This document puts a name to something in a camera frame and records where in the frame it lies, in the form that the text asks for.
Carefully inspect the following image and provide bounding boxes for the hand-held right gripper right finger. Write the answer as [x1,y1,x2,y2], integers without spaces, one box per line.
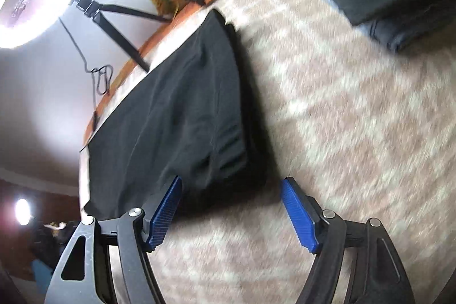
[281,177,417,304]

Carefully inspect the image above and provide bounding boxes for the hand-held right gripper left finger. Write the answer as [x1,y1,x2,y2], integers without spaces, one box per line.
[43,176,183,304]

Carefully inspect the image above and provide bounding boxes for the black pants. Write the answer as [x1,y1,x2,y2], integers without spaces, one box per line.
[83,9,268,221]

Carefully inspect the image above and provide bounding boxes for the beige checked blanket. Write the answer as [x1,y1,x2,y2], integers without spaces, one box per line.
[79,0,456,304]

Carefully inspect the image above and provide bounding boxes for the round lamp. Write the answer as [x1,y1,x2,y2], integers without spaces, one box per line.
[14,198,32,219]

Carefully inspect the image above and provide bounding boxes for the black tripod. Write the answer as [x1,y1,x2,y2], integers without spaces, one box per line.
[71,0,171,73]

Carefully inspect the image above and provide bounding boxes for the dark blue folded cloth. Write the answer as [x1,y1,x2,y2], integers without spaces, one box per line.
[367,14,447,53]

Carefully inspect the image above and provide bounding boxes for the black cable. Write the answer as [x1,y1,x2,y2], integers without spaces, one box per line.
[59,18,115,134]

